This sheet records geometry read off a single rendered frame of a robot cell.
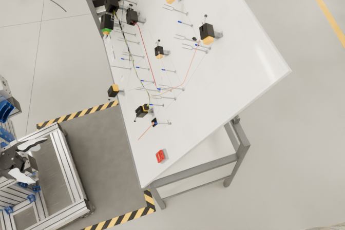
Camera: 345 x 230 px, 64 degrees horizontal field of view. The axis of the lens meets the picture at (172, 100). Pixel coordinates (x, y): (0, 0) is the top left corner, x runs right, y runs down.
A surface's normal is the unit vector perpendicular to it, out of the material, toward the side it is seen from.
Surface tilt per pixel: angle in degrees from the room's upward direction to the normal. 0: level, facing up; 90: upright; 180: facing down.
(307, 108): 0
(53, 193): 0
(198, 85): 52
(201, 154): 0
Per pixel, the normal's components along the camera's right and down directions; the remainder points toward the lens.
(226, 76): -0.79, -0.07
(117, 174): -0.06, -0.50
